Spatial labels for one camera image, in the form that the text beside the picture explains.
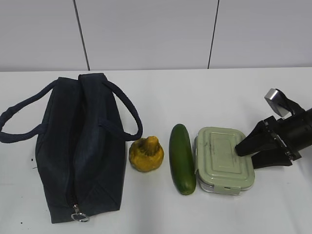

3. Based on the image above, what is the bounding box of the green lidded food container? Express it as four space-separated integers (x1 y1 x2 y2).
195 127 255 195

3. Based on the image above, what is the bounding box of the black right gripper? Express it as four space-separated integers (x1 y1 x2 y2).
235 116 301 169

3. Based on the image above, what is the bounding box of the yellow toy squash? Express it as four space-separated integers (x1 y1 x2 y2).
129 136 164 173

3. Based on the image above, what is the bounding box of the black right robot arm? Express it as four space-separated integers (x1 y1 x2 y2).
235 109 312 169

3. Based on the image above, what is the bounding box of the silver zipper pull ring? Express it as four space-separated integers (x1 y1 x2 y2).
71 204 90 223

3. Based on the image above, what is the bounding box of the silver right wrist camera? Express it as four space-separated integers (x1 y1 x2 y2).
264 88 290 117

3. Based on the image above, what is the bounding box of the green cucumber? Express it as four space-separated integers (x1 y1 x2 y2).
169 123 196 195

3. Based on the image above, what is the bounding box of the dark blue lunch bag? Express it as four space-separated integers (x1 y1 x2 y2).
0 73 143 224

